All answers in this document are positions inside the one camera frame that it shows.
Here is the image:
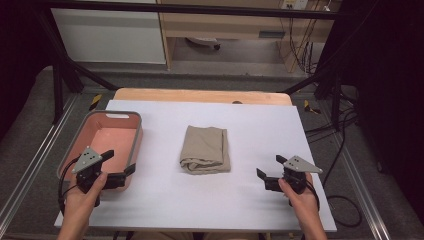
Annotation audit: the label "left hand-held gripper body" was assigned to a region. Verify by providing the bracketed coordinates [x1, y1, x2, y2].
[71, 145, 108, 208]

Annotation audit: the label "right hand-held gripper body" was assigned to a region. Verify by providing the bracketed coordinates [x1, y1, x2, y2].
[281, 155, 324, 196]

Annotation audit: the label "pink basket with grey rim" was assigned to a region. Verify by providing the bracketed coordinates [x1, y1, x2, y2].
[56, 110, 145, 193]

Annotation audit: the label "beige cloth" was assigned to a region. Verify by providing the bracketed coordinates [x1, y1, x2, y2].
[179, 125, 232, 176]

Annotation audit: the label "person's right hand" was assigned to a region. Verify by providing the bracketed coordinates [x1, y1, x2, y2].
[277, 172, 322, 218]

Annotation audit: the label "person's left hand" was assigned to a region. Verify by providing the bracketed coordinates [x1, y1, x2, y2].
[62, 171, 109, 218]

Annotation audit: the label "yellow black floor tape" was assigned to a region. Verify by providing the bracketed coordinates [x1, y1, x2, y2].
[88, 93, 103, 112]
[303, 99, 322, 115]

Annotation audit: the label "white table board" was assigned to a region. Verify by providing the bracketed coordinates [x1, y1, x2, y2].
[54, 99, 338, 234]

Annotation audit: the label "wooden table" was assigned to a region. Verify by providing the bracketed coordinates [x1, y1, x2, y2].
[112, 87, 294, 107]

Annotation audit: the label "white cabinet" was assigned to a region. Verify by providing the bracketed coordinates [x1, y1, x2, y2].
[50, 0, 167, 65]

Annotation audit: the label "white chair base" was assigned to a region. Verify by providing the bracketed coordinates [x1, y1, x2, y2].
[184, 36, 222, 51]

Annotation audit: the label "wooden desk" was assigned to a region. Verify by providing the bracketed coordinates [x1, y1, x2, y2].
[155, 0, 342, 74]

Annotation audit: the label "white power strip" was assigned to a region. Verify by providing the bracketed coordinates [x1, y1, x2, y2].
[280, 0, 310, 11]

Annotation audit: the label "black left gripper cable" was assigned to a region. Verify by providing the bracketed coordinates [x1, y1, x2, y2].
[57, 155, 82, 215]

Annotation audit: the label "black floor cables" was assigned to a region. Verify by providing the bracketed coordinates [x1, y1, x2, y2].
[303, 105, 364, 229]

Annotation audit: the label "aluminium floor rail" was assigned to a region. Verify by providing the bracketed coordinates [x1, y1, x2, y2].
[328, 129, 392, 240]
[0, 94, 80, 228]

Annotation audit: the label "black frame stand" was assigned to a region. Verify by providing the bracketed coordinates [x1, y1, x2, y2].
[283, 64, 358, 132]
[34, 9, 118, 125]

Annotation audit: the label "black cables under desk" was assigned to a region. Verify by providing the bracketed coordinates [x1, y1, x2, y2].
[287, 13, 319, 76]

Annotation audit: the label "black frame crossbar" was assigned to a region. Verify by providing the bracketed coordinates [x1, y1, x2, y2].
[42, 0, 338, 21]

